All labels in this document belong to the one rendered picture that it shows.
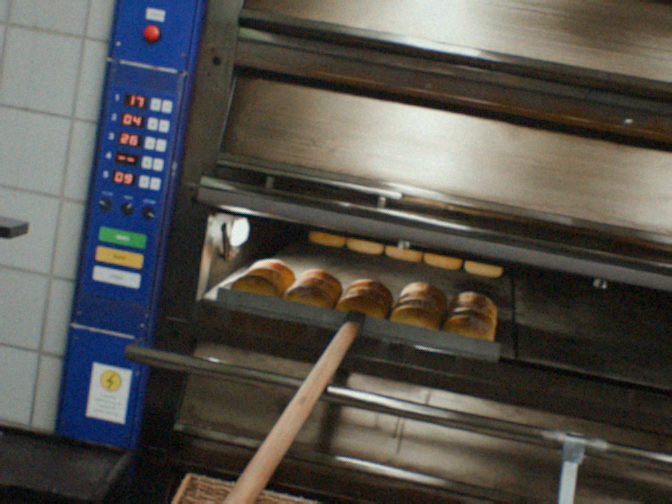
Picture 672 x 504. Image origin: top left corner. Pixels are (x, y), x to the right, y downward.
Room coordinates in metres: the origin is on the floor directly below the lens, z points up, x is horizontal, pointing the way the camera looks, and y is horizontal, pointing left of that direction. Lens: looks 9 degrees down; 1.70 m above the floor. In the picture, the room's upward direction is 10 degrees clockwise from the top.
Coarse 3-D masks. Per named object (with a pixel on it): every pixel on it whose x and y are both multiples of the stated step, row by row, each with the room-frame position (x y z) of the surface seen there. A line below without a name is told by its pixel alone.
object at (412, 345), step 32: (224, 320) 2.27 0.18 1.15; (256, 320) 2.27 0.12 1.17; (288, 320) 2.26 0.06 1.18; (352, 352) 2.25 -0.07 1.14; (384, 352) 2.24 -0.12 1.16; (416, 352) 2.23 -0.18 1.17; (448, 352) 2.23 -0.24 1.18; (512, 384) 2.21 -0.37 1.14; (544, 384) 2.21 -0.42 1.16; (576, 384) 2.20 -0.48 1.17; (608, 384) 2.20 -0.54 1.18; (640, 384) 2.24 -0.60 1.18
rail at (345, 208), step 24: (240, 192) 2.13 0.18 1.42; (264, 192) 2.12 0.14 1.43; (288, 192) 2.12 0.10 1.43; (360, 216) 2.11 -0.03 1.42; (384, 216) 2.10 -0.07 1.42; (408, 216) 2.10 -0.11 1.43; (480, 240) 2.08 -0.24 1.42; (504, 240) 2.08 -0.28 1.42; (528, 240) 2.07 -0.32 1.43; (624, 264) 2.06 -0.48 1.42; (648, 264) 2.05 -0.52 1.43
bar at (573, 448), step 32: (128, 352) 1.91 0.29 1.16; (160, 352) 1.91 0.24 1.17; (256, 384) 1.89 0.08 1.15; (288, 384) 1.88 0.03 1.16; (416, 416) 1.86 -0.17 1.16; (448, 416) 1.85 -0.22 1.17; (480, 416) 1.86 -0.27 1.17; (576, 448) 1.82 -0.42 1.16; (608, 448) 1.83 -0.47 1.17; (640, 448) 1.83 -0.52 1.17
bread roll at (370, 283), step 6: (354, 282) 2.48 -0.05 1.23; (360, 282) 2.48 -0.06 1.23; (366, 282) 2.47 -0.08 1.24; (372, 282) 2.47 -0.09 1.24; (378, 282) 2.48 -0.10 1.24; (348, 288) 2.48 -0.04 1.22; (354, 288) 2.47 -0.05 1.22; (378, 288) 2.46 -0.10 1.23; (384, 288) 2.47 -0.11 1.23; (384, 294) 2.46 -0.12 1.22; (390, 294) 2.47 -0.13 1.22; (390, 300) 2.47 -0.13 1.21; (390, 306) 2.47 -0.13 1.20
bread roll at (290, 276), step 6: (258, 264) 2.50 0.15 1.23; (264, 264) 2.50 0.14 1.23; (270, 264) 2.50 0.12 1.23; (276, 264) 2.50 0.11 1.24; (282, 264) 2.50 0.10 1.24; (282, 270) 2.49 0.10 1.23; (288, 270) 2.50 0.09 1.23; (288, 276) 2.49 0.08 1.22; (294, 276) 2.50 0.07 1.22; (288, 282) 2.49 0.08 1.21; (294, 282) 2.50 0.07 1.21; (288, 288) 2.49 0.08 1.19
